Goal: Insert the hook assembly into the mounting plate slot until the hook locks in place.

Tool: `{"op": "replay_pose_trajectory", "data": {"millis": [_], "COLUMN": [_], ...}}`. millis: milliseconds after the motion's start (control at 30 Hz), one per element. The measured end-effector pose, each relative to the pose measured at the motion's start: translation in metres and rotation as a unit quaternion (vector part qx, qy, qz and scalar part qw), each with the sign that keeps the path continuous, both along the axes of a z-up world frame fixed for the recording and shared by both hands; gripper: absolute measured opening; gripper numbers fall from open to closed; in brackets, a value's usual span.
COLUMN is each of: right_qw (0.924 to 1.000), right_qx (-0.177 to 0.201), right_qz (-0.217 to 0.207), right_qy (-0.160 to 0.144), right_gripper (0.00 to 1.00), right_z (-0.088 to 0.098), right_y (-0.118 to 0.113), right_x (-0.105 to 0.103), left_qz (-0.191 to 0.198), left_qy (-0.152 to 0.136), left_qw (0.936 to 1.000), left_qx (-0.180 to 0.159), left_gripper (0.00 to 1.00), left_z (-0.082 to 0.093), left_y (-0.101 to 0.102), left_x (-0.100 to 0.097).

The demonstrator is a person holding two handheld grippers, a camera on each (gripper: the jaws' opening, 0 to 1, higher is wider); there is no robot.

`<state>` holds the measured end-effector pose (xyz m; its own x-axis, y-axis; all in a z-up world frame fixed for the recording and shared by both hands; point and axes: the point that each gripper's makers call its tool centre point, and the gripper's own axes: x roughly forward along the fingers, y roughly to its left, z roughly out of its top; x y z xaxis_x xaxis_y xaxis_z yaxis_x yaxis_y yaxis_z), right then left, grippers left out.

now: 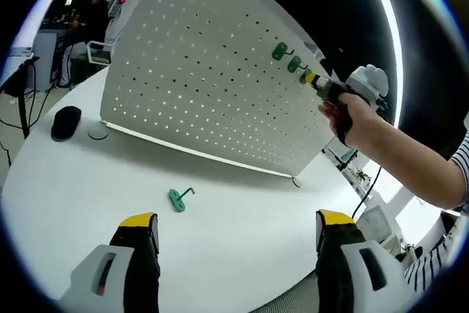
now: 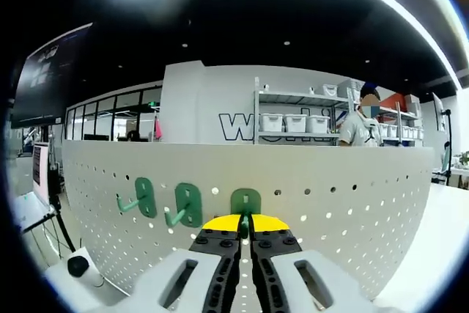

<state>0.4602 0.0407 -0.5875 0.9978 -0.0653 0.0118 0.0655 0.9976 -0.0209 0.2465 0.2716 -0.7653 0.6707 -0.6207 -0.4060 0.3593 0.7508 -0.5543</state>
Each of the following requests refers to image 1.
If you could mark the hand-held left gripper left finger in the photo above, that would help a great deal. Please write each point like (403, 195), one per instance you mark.
(139, 254)

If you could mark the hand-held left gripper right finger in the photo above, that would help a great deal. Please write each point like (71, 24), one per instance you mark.
(340, 254)

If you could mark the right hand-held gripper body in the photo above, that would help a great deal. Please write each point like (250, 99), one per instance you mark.
(368, 84)

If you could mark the grey perforated mounting plate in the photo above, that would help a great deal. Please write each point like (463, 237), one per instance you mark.
(205, 71)

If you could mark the person's right hand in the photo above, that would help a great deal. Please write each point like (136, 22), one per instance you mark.
(355, 118)

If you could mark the grey mesh chair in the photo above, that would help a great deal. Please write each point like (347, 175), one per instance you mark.
(289, 296)

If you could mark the white ceiling light strip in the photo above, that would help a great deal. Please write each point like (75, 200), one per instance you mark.
(388, 16)

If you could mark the black rounded object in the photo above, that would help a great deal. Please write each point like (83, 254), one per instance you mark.
(66, 122)

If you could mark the black monitor stand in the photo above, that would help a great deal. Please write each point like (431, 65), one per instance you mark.
(24, 107)

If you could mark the white office chair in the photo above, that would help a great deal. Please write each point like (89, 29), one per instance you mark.
(99, 54)

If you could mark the white cabinet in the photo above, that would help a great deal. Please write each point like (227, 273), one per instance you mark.
(45, 60)

